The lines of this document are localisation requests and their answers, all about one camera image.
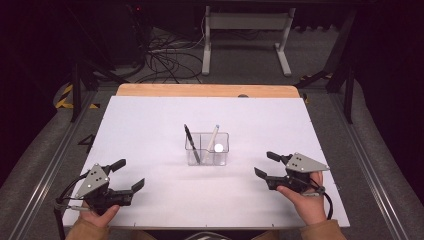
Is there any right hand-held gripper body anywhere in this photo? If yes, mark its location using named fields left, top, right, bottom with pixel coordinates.
left=264, top=152, right=331, bottom=195

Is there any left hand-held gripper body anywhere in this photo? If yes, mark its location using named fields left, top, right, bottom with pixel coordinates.
left=74, top=163, right=134, bottom=216

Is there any clear plastic pen holder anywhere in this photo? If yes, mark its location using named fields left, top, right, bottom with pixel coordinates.
left=184, top=131, right=230, bottom=167

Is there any white rectangular eraser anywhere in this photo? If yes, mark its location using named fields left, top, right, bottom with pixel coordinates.
left=213, top=142, right=225, bottom=164

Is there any white pen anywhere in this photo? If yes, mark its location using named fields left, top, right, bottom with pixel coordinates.
left=203, top=124, right=221, bottom=164

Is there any black pen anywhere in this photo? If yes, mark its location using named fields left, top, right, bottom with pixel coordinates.
left=183, top=123, right=202, bottom=165

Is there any person's left hand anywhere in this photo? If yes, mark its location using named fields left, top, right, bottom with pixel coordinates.
left=78, top=203, right=121, bottom=229

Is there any person's right hand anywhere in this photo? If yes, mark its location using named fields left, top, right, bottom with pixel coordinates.
left=276, top=170, right=326, bottom=227

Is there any white table mat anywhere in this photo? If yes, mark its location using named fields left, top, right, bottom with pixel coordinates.
left=62, top=95, right=351, bottom=230

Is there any black object with white stripes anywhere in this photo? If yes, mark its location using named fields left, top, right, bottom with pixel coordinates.
left=184, top=231, right=232, bottom=240

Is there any black metal stand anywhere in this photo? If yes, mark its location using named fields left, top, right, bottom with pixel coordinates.
left=68, top=61, right=131, bottom=124
left=294, top=9, right=356, bottom=125

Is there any yellow black hazard tape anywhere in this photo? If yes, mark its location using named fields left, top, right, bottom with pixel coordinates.
left=54, top=83, right=101, bottom=110

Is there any white metal stand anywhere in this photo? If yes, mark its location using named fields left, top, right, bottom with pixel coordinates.
left=201, top=5, right=297, bottom=78

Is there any black equipment box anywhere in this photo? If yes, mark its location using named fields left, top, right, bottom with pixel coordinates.
left=99, top=3, right=148, bottom=68

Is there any right hand-held gripper cable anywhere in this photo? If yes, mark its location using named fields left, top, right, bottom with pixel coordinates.
left=309, top=178, right=334, bottom=221

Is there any hand-held gripper cable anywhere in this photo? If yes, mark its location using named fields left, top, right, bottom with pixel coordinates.
left=53, top=173, right=91, bottom=240
left=309, top=178, right=334, bottom=221

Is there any left hand-held gripper cable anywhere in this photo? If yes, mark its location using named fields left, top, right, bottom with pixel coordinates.
left=53, top=173, right=91, bottom=240

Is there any aluminium floor rail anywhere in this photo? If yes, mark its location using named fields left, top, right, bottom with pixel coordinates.
left=328, top=91, right=413, bottom=240
left=9, top=89, right=101, bottom=240

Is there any tangle of black cables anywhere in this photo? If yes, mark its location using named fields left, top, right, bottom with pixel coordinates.
left=133, top=19, right=206, bottom=85

